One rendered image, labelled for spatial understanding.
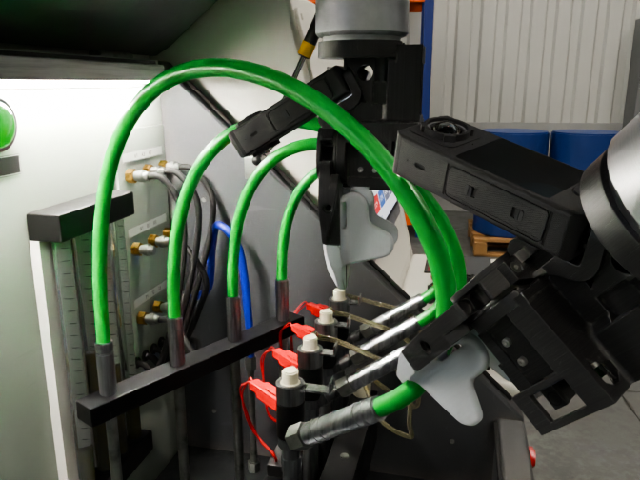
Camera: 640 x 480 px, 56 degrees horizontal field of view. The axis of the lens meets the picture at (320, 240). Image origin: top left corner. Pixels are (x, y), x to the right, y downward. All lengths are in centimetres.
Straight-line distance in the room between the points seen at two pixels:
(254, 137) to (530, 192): 29
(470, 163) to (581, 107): 692
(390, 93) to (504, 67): 655
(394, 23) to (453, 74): 651
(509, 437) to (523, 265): 62
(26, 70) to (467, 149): 45
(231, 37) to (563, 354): 73
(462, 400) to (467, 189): 13
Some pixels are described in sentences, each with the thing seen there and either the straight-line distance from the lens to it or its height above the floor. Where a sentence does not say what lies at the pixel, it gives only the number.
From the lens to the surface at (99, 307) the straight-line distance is 65.
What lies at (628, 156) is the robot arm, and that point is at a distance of 26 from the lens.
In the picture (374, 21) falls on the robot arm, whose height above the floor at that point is 146.
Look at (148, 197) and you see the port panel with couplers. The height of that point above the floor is 126.
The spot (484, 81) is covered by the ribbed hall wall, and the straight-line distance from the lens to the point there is 701.
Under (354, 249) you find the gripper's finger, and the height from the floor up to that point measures 128.
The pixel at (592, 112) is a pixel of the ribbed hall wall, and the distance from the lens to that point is 729.
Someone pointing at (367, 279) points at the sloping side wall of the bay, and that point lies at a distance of 88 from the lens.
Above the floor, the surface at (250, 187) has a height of 130.
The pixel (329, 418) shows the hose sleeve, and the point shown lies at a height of 117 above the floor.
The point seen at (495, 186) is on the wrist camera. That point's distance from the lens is 30.
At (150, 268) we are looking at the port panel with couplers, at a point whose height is 116.
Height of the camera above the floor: 142
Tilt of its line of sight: 15 degrees down
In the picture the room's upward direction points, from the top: straight up
